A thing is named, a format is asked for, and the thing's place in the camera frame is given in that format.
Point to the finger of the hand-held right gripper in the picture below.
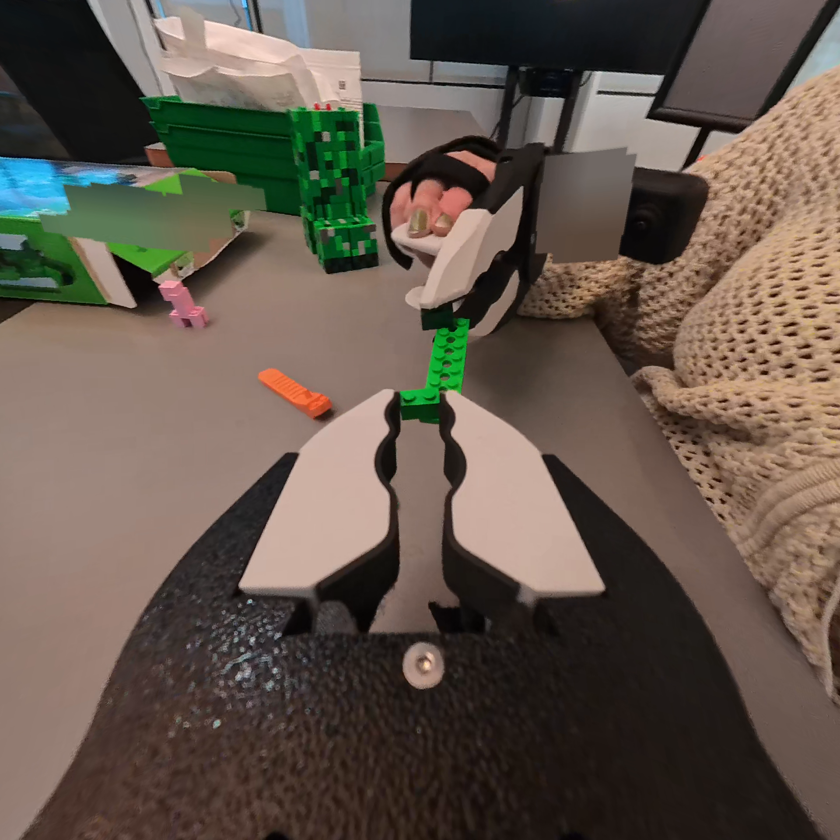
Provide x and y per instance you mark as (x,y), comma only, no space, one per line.
(463,256)
(502,302)

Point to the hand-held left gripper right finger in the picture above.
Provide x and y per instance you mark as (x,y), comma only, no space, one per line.
(518,525)

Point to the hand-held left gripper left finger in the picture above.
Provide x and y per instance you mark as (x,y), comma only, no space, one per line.
(321,518)

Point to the small dark green grey brick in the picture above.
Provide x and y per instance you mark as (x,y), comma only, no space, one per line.
(434,320)

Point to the wide green lego plate with holes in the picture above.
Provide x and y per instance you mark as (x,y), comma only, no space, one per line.
(436,377)

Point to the small bright green lego brick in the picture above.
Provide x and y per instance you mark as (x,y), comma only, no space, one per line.
(420,405)

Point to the green pixelated lego model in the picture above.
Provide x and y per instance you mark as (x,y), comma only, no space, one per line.
(328,170)

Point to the pink lego pig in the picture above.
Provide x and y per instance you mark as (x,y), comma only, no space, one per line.
(180,302)

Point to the green lego box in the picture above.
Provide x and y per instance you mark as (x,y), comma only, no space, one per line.
(26,226)

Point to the person's right hand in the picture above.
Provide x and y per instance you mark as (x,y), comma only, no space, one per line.
(453,190)

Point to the orange brick separator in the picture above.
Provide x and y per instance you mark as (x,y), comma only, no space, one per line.
(289,388)

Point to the tilted dark monitor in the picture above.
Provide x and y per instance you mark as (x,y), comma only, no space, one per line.
(741,59)

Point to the large black monitor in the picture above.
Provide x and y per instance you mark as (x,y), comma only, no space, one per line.
(558,33)

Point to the cream knit sweater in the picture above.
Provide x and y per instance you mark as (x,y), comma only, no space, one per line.
(754,459)

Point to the white paper bags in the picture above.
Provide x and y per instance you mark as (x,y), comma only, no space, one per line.
(249,65)

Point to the black flat panel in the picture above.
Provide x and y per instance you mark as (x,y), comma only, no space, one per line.
(65,79)

